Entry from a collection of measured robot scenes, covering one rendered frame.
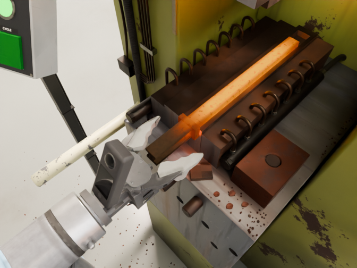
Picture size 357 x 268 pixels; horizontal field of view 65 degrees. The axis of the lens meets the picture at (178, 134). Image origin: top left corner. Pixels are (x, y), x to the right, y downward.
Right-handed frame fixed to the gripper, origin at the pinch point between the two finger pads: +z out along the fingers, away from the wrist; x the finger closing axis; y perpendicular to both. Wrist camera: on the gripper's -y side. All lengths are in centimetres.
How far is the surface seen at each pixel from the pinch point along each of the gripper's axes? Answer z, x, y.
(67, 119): -6, -56, 43
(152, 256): -11, -7, 100
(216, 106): 9.7, 0.8, -0.8
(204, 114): 6.4, 0.7, -0.8
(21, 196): -42, -78, 100
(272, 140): 13.0, 12.9, 2.0
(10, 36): -10.6, -43.1, -4.0
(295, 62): 33.6, 4.1, 0.8
